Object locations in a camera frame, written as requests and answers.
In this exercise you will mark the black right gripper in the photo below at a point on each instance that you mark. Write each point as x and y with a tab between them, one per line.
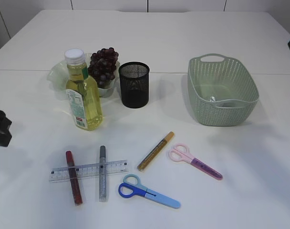
5	135

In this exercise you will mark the clear plastic ruler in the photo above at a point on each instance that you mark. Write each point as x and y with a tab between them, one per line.
89	170

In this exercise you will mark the blue capped scissors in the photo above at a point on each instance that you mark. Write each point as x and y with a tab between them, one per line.
140	190

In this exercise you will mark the clear plastic sheet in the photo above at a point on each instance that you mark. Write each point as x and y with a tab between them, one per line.
212	99

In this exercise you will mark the silver glitter marker pen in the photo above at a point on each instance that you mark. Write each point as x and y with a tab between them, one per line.
102	175

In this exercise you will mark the green woven plastic basket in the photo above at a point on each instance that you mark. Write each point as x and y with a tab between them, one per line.
228	80

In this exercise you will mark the pink capped scissors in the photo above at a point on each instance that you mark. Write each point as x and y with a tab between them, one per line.
181	153

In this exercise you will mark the red glitter marker pen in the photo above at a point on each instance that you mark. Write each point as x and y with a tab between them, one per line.
73	179

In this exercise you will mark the yellow oil bottle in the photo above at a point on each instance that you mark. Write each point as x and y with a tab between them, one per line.
82	92

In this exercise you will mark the purple artificial grape bunch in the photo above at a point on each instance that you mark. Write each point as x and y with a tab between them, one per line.
103	65

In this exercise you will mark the gold glitter marker pen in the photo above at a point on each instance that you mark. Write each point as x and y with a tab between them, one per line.
155	151

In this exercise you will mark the black mesh pen holder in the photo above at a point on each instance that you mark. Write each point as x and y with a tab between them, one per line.
134	84

